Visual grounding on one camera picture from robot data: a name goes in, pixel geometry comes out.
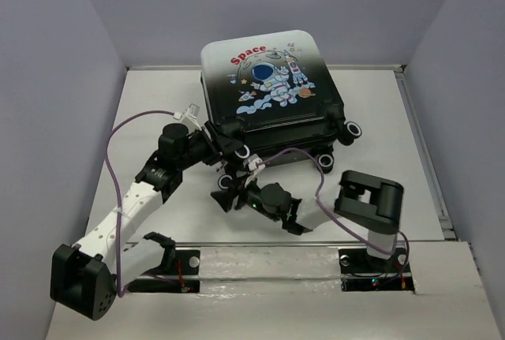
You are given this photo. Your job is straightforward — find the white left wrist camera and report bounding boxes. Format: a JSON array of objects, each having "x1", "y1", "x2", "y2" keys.
[{"x1": 173, "y1": 103, "x2": 201, "y2": 132}]

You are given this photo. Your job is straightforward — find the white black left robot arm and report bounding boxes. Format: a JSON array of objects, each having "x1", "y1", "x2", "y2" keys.
[{"x1": 50, "y1": 122, "x2": 219, "y2": 320}]

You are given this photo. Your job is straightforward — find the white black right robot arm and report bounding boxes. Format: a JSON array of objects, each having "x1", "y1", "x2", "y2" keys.
[{"x1": 211, "y1": 170, "x2": 405, "y2": 271}]

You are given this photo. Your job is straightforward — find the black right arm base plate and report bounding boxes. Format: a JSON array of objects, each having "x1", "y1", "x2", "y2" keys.
[{"x1": 339, "y1": 248, "x2": 415, "y2": 293}]

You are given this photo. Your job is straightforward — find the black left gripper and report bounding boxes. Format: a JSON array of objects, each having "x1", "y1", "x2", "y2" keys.
[{"x1": 176, "y1": 119, "x2": 243, "y2": 170}]

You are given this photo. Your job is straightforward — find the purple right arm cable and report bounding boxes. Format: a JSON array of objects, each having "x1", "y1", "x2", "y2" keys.
[{"x1": 260, "y1": 148, "x2": 410, "y2": 278}]

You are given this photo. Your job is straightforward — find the black hard-shell suitcase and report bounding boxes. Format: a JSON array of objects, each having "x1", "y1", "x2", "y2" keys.
[{"x1": 200, "y1": 30, "x2": 362, "y2": 174}]

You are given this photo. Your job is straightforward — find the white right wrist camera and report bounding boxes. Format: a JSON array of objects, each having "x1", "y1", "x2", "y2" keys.
[{"x1": 244, "y1": 154, "x2": 265, "y2": 178}]

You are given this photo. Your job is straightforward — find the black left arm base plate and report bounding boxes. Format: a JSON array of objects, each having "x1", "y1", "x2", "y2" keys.
[{"x1": 126, "y1": 248, "x2": 200, "y2": 293}]

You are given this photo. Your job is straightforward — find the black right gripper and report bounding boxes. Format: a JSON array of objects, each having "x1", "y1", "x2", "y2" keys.
[{"x1": 211, "y1": 173, "x2": 281, "y2": 222}]

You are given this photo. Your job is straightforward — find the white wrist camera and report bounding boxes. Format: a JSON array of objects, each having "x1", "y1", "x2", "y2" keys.
[
  {"x1": 173, "y1": 103, "x2": 201, "y2": 132},
  {"x1": 244, "y1": 154, "x2": 265, "y2": 178}
]

